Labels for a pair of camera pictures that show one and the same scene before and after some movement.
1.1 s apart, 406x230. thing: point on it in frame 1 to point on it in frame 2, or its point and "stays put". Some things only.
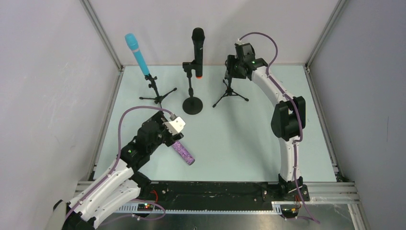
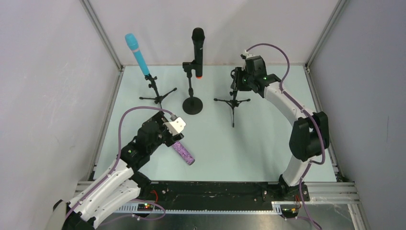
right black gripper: (230, 68) to (237, 77)
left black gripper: (173, 139) stays put
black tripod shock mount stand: (229, 92) to (233, 103)
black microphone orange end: (198, 36) stays put
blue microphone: (132, 43) stays put
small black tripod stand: (158, 99) stays put
